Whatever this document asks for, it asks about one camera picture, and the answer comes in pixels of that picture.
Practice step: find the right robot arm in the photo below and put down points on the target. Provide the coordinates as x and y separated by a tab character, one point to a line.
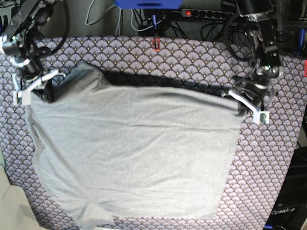
18	43

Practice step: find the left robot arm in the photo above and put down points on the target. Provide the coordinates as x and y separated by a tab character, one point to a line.
267	68

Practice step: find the red black table clamp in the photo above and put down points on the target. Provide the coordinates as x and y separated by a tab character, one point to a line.
156	40

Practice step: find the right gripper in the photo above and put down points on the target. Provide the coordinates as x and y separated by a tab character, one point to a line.
46	95

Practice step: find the black power strip red switch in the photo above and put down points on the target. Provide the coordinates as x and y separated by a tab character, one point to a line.
205	14

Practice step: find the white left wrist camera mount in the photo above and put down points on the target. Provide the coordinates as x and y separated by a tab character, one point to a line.
260	116

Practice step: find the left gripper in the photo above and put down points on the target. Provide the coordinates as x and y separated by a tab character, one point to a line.
254	90

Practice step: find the black OpenArm box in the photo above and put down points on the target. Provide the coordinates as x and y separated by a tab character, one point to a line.
290	209

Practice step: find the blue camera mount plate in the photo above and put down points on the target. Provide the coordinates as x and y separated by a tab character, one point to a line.
149	4

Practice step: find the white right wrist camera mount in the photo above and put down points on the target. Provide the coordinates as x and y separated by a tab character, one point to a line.
22	91

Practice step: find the patterned fan-print tablecloth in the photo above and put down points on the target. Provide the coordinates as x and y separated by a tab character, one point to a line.
263	154

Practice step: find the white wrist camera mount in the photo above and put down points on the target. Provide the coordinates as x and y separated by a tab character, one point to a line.
260	116
22	91

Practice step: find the grey T-shirt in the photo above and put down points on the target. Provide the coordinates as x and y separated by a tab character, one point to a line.
103	150

